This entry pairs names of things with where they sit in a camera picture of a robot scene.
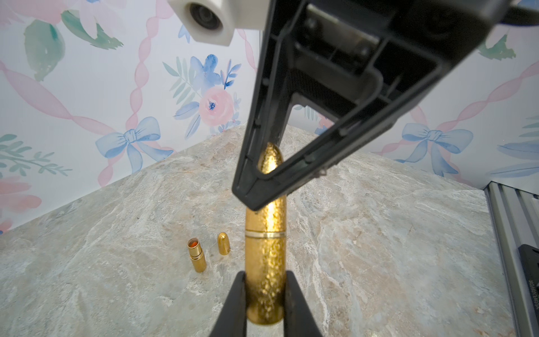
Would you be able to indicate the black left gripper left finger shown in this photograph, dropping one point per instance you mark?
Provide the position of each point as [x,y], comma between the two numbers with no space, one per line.
[232,318]

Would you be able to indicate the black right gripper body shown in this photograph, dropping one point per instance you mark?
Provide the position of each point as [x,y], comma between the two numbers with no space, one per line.
[367,62]

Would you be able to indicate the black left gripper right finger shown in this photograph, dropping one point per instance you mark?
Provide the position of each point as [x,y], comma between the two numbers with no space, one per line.
[298,319]

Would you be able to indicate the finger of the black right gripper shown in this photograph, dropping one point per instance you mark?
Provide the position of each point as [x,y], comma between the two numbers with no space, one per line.
[349,147]
[277,89]

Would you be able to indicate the gold lipstick tube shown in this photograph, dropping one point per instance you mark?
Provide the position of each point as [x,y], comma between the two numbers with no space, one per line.
[196,254]

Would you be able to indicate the gold lipstick cap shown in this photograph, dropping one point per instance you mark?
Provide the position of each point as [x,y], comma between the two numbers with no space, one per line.
[223,244]

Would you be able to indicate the aluminium corner post right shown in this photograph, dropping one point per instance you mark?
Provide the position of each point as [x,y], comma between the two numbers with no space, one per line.
[257,43]

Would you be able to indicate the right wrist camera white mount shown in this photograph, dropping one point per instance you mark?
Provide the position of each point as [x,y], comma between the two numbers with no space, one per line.
[214,21]

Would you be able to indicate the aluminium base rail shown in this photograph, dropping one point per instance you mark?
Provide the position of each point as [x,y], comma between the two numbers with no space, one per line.
[514,214]

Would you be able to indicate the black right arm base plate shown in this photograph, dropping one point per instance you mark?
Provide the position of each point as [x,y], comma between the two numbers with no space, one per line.
[529,260]

